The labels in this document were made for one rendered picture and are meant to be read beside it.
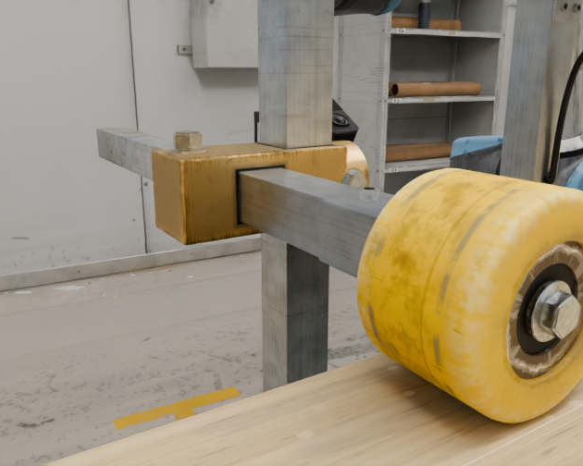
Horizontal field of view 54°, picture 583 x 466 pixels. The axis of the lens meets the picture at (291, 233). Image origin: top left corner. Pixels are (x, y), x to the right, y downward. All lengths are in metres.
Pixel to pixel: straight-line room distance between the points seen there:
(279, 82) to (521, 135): 0.25
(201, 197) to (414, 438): 0.18
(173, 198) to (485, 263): 0.21
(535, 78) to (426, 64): 3.40
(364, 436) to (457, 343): 0.05
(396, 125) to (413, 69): 0.36
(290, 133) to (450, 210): 0.18
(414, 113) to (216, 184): 3.58
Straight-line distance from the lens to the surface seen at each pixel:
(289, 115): 0.35
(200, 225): 0.33
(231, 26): 2.96
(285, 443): 0.19
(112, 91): 3.01
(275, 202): 0.30
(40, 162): 2.98
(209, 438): 0.20
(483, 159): 1.40
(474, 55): 3.93
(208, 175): 0.32
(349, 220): 0.24
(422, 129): 3.94
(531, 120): 0.53
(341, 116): 0.69
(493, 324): 0.18
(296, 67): 0.36
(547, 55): 0.53
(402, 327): 0.19
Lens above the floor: 1.02
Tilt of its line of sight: 16 degrees down
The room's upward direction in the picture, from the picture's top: straight up
